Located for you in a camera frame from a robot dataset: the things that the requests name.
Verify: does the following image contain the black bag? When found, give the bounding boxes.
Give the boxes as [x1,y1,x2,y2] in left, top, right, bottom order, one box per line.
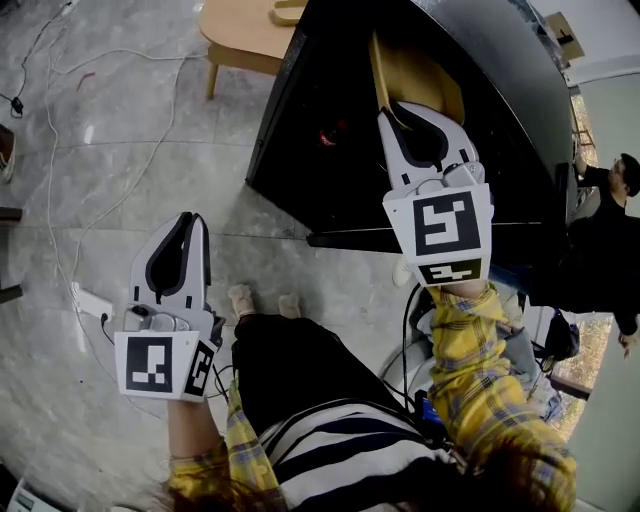
[543,308,582,362]

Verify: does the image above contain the curved wooden piece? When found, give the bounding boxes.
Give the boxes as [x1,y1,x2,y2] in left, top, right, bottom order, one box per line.
[272,0,309,27]

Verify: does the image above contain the light wooden table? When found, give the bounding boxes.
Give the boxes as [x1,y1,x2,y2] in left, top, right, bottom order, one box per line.
[198,0,302,99]

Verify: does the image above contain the cardboard box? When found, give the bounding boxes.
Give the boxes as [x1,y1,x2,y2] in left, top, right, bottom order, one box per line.
[543,11,587,62]

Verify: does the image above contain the worn sneaker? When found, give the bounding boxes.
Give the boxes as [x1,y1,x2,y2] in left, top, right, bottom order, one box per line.
[0,123,17,185]

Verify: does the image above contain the person's left beige slipper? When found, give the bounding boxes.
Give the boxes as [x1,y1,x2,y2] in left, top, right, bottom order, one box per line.
[227,283,255,318]

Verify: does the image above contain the person's black trousers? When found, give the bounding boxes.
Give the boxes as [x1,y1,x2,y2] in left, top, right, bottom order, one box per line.
[231,313,419,437]

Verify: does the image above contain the person's right forearm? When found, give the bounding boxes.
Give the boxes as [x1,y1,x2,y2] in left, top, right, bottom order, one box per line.
[426,278,551,451]

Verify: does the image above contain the person's right beige slipper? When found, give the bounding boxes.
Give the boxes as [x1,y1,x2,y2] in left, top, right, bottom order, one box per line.
[277,293,302,320]

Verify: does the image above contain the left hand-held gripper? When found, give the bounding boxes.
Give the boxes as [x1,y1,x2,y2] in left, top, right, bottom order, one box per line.
[113,212,226,404]

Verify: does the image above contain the person's striped shirt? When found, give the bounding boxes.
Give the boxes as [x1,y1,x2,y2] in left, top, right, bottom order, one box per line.
[258,401,469,512]

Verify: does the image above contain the person's beige slipper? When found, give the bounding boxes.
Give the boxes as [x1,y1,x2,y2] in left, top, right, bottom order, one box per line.
[277,293,302,320]
[227,283,255,318]

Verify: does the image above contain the person's left forearm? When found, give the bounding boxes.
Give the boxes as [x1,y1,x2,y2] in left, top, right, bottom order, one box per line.
[166,397,236,501]

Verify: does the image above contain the black glass-door fridge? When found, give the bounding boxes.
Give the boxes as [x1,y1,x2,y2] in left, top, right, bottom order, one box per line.
[244,0,574,254]

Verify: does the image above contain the white device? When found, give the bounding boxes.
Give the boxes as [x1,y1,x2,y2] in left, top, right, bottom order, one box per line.
[0,476,57,512]

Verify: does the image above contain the long white floor cable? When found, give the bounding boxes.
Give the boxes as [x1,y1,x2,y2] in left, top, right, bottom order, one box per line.
[43,29,101,301]
[72,47,209,286]

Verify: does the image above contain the black plug with cable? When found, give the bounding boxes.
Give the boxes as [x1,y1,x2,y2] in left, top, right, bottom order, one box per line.
[99,312,119,347]

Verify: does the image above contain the white power strip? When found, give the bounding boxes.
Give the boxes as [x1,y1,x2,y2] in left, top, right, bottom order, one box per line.
[71,281,116,320]

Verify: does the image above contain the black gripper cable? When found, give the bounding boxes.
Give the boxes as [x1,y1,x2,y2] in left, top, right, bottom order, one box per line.
[399,282,424,416]

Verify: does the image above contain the small red object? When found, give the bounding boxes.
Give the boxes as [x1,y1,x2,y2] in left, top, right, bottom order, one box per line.
[318,118,352,150]

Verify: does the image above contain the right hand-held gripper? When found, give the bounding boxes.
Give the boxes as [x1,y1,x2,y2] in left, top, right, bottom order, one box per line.
[377,101,496,289]

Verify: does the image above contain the white shoe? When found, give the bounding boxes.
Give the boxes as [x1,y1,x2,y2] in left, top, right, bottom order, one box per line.
[391,256,413,288]

